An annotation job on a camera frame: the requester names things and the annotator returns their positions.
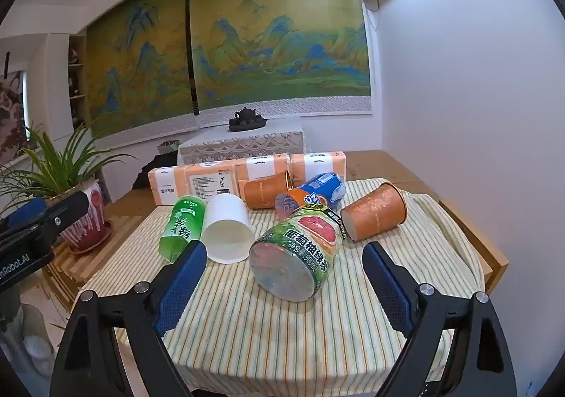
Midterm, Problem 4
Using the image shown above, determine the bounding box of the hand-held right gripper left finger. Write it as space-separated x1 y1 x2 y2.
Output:
50 240 208 397

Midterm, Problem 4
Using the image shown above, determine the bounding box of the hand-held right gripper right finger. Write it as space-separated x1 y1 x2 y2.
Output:
362 242 517 397

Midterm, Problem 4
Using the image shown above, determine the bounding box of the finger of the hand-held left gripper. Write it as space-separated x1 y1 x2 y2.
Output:
0 191 91 257
0 198 48 231

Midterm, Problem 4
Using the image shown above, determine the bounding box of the orange paper cup white pattern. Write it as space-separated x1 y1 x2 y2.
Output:
340 182 408 242

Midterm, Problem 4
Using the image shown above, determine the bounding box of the plain orange paper cup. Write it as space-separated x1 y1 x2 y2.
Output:
243 170 294 209

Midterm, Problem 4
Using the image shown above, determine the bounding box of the potted spider plant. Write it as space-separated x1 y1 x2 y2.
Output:
0 121 137 254

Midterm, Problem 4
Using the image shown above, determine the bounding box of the slatted wooden stand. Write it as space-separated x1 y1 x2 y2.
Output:
42 212 142 305

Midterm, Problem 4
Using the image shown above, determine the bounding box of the green tea bottle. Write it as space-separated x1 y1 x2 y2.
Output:
159 195 208 263

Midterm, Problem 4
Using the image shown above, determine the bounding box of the wooden table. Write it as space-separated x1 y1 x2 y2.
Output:
42 150 508 314

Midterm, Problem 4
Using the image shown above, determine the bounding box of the striped tablecloth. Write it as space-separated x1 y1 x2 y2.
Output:
73 179 486 384

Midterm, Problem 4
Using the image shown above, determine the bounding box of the grapefruit label tea bottle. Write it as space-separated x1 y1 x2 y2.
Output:
248 203 347 303

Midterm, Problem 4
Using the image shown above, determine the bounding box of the wide orange tissue pack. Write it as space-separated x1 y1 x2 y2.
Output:
148 157 237 206

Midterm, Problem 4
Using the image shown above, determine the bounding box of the blue and orange soda bottle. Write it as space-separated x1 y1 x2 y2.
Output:
274 173 347 219

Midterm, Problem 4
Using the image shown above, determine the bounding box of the lace covered side table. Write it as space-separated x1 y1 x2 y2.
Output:
177 119 306 166

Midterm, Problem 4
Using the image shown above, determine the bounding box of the dark tea tray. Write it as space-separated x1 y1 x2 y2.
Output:
228 115 267 132

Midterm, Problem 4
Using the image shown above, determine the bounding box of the red tree wall painting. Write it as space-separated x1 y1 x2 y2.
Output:
0 70 28 168

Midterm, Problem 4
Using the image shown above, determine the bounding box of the wooden wall shelf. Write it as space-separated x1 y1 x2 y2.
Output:
68 35 88 125

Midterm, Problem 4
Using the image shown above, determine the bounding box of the narrow landscape wall painting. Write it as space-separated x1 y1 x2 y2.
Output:
86 0 198 138

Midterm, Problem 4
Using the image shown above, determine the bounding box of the wide landscape wall painting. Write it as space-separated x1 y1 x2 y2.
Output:
188 0 373 123

